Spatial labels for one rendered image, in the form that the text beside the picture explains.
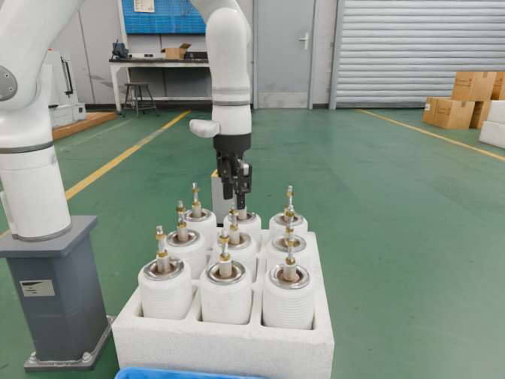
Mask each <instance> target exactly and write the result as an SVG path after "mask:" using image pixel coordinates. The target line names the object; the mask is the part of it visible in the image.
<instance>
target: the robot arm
mask: <svg viewBox="0 0 505 379"><path fill-rule="evenodd" d="M84 1H85V0H5V1H4V3H3V5H2V8H1V10H0V177H1V180H2V185H3V187H4V191H2V192H0V197H1V200H2V204H3V207H4V210H5V213H6V217H7V219H8V224H9V226H10V229H11V234H12V236H13V239H20V240H21V241H24V242H29V243H34V242H41V241H48V240H51V239H54V238H58V237H59V236H61V235H64V234H65V233H67V232H68V231H69V230H70V229H71V227H72V225H71V217H70V214H69V211H68V204H67V201H66V197H65V191H64V187H63V184H62V178H61V174H60V170H59V164H58V161H57V158H56V151H55V148H54V145H53V138H52V124H51V119H50V112H49V108H48V104H47V97H46V93H45V89H44V84H43V81H42V79H41V76H40V74H39V71H40V70H41V66H42V64H43V61H44V59H45V56H46V55H47V52H48V50H49V48H50V46H51V44H52V43H53V41H54V40H55V38H56V37H57V35H58V34H59V33H60V32H61V31H62V30H63V29H64V28H65V27H66V26H67V24H68V23H69V22H70V21H71V19H72V18H73V17H74V15H75V14H76V13H77V12H78V10H79V9H80V7H81V6H82V4H83V3H84ZM189 1H190V2H191V3H192V5H193V6H194V7H195V8H196V9H197V10H198V12H199V13H200V15H201V16H202V18H203V20H204V22H205V23H206V25H207V27H206V46H207V56H208V60H209V65H210V72H211V76H212V98H213V111H212V120H191V121H190V123H189V127H190V131H191V132H193V133H194V134H196V135H197V136H199V137H202V138H210V137H213V148H214V149H215V150H216V162H217V172H218V174H217V175H218V177H220V180H221V182H222V183H223V184H222V197H223V198H224V199H225V200H228V199H232V198H233V189H234V210H235V211H236V212H240V211H245V209H246V194H247V193H251V186H252V170H253V167H252V164H251V163H250V164H246V161H245V159H244V152H245V151H246V150H248V149H250V148H251V111H250V97H249V89H250V87H249V76H248V74H247V72H246V50H247V48H248V47H249V45H250V42H251V37H252V34H251V29H250V27H249V23H248V22H247V20H246V18H245V16H244V15H243V12H242V11H241V9H240V7H239V6H238V4H237V2H236V1H235V0H189ZM234 177H237V178H234Z"/></svg>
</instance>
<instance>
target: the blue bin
mask: <svg viewBox="0 0 505 379"><path fill-rule="evenodd" d="M114 379H267V378H259V377H243V376H234V375H226V374H210V373H201V372H193V371H177V370H168V369H160V368H144V367H135V366H126V367H124V368H122V369H121V370H119V372H118V373H117V374H116V377H115V378H114Z"/></svg>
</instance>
